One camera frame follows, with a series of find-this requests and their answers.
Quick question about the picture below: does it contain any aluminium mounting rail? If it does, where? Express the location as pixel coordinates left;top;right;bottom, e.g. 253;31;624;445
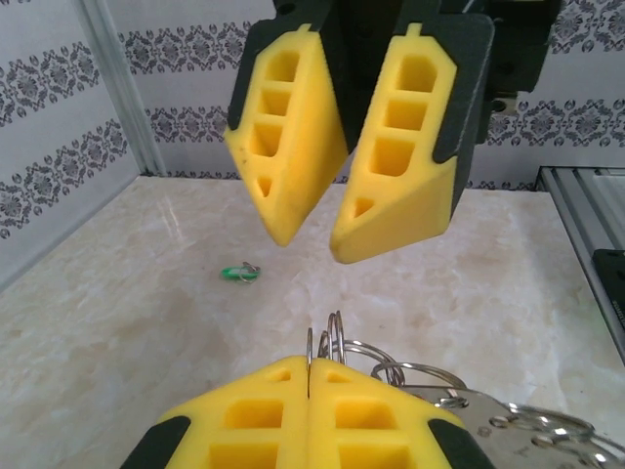
535;164;625;353

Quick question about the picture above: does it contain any aluminium frame post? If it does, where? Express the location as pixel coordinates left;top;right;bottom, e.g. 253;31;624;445
80;0;170;178

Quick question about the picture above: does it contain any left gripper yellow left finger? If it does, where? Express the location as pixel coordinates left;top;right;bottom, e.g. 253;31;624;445
119;355;312;469

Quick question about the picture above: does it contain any green key tag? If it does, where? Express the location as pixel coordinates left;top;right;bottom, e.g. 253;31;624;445
220;261;263;285

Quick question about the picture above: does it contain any metal keyring holder with rings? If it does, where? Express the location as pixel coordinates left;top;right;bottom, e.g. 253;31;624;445
305;310;625;469

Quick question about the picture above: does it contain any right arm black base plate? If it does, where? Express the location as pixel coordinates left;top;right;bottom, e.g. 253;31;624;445
591;247;625;346

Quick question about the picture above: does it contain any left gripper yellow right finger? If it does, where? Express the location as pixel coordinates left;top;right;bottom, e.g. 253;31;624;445
308;358;499;469

